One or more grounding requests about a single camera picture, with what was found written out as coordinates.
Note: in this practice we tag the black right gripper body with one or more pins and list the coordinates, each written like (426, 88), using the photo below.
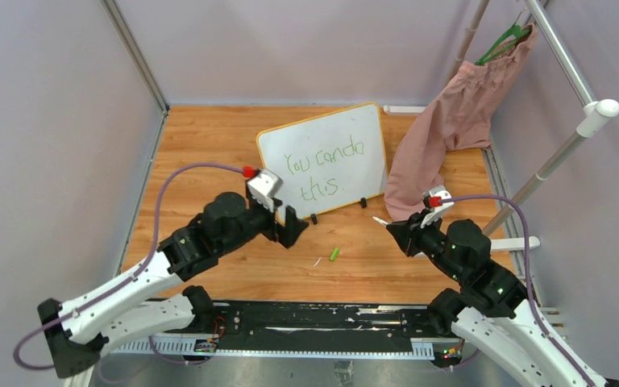
(429, 239)

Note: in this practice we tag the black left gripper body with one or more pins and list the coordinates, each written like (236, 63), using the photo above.
(264, 218)

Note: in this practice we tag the white green marker pen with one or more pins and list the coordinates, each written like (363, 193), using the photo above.
(380, 221)

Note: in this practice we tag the green marker cap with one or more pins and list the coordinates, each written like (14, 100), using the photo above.
(334, 254)

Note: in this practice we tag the yellow-framed whiteboard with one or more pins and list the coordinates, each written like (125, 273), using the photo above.
(328, 161)

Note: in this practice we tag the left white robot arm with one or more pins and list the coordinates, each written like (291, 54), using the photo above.
(79, 332)

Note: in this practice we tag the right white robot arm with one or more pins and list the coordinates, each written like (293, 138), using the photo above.
(492, 310)

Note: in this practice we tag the pink cloth shorts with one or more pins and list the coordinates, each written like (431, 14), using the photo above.
(458, 118)

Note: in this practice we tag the green clothes hanger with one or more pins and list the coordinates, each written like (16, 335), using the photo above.
(507, 41)

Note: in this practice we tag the white metal clothes rack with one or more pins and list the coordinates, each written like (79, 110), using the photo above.
(575, 213)

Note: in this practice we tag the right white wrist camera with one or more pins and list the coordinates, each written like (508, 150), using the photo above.
(437, 202)

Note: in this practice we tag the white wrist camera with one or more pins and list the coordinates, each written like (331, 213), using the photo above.
(262, 186)
(437, 202)

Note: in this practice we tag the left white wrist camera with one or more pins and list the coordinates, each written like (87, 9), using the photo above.
(262, 186)

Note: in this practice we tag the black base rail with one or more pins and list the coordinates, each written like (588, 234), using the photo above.
(311, 330)

